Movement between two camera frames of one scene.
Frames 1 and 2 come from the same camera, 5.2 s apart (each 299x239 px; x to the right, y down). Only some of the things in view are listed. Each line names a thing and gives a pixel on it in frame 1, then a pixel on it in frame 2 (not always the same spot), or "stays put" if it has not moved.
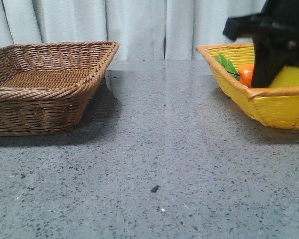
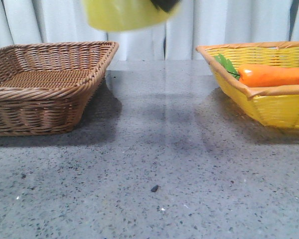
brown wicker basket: (43, 87) stays put
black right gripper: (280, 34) → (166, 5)
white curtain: (142, 30) stays put
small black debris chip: (155, 188) stays put
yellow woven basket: (286, 107) stays put
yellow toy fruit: (291, 75) → (125, 15)
